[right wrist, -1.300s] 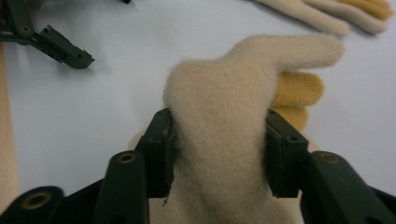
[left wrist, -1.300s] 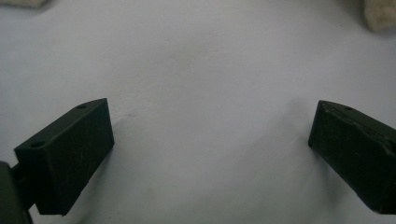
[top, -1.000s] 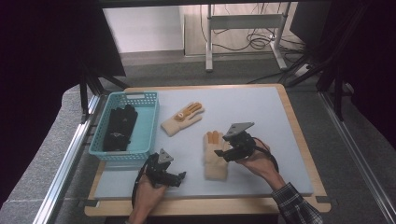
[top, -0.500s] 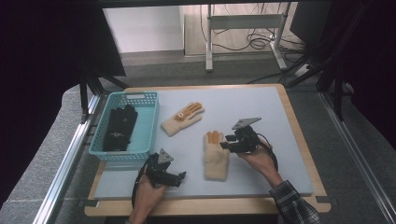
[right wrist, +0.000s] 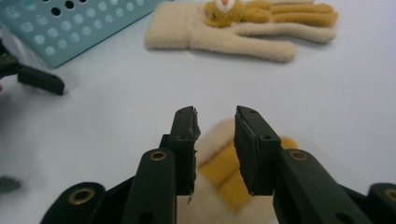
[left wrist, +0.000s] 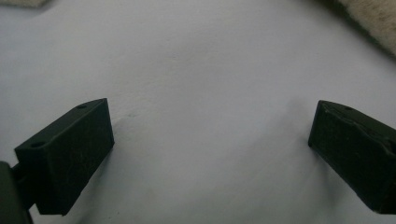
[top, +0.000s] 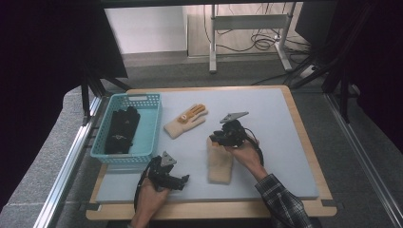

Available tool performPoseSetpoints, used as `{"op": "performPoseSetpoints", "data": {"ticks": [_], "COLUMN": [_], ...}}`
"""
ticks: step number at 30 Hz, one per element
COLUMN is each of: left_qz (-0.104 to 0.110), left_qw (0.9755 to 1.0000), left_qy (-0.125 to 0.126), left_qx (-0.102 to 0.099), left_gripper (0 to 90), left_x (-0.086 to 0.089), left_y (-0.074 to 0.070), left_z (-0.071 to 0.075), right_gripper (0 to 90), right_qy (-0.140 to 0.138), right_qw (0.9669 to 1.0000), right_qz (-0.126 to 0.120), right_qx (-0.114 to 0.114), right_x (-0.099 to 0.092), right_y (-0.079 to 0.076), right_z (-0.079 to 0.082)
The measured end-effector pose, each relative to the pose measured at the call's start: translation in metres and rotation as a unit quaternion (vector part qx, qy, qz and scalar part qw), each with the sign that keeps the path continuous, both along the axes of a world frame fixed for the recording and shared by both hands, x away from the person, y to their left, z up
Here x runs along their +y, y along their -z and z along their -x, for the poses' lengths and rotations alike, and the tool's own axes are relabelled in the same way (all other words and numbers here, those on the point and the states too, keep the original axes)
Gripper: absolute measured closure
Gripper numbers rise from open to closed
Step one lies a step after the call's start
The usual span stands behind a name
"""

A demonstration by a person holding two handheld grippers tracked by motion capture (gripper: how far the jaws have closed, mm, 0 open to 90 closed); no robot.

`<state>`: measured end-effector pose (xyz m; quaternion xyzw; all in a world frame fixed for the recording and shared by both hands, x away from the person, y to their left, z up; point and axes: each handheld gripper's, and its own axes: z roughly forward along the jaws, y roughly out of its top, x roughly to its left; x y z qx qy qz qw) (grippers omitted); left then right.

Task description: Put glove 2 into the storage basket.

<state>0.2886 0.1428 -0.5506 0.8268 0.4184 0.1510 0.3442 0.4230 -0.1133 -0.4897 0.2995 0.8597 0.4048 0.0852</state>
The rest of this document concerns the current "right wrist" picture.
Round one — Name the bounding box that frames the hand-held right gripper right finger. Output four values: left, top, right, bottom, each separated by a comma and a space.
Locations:
233, 105, 283, 197

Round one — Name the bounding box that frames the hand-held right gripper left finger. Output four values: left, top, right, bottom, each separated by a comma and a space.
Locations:
159, 105, 202, 198

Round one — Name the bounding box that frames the cream fleece glove with bear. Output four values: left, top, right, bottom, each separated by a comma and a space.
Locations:
144, 0, 339, 63
177, 117, 301, 224

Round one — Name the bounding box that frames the teal perforated basket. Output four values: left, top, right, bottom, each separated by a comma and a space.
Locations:
0, 0, 171, 70

